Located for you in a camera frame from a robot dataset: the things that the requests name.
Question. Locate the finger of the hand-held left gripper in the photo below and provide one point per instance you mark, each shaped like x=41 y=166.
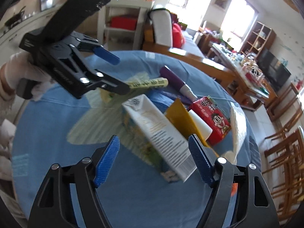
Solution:
x=106 y=55
x=114 y=86

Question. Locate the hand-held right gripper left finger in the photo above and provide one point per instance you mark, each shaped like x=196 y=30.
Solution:
x=108 y=161

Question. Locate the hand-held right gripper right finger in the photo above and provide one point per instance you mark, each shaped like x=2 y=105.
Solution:
x=200 y=161

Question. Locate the cream yellow tube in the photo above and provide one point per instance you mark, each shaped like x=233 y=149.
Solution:
x=149 y=82

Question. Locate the white tall carton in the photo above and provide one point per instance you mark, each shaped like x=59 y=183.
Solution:
x=156 y=133

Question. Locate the person's left forearm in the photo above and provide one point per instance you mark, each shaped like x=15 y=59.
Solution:
x=3 y=82

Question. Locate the person's left hand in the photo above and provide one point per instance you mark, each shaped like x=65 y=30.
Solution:
x=39 y=76

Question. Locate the clear plastic wrapper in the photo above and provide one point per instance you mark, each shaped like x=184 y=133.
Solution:
x=95 y=114

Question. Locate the white plastic tube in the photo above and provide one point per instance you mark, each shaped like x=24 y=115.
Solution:
x=200 y=125

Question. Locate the red box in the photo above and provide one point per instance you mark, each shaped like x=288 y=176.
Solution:
x=123 y=22

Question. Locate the red drink carton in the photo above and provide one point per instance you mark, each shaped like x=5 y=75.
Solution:
x=213 y=121

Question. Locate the white kitchen counter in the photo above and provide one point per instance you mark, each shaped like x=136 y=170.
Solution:
x=35 y=20

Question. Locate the white shelf unit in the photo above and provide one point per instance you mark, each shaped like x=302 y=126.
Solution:
x=125 y=3

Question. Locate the white paper tissue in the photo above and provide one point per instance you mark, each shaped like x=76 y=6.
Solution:
x=237 y=128

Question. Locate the yellow paper packet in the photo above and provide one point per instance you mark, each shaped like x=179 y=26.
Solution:
x=179 y=116

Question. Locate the purple squeeze tube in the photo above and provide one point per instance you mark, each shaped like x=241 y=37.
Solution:
x=172 y=79

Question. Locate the blue tablecloth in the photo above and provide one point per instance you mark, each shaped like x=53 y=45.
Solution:
x=59 y=114

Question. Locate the white armchair cushion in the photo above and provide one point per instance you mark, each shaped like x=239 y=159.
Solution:
x=162 y=28

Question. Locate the red bag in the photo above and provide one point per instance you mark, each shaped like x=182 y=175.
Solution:
x=178 y=36

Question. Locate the wooden sofa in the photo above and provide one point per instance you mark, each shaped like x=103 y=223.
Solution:
x=190 y=55

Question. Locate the wooden dining chair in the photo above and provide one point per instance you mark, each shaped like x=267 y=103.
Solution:
x=287 y=171
x=285 y=106

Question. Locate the wooden coffee table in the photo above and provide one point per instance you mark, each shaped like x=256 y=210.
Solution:
x=247 y=83

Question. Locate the black television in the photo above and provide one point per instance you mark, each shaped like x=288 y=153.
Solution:
x=273 y=70

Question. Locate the wooden bookshelf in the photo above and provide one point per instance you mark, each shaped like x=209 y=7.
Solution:
x=257 y=40

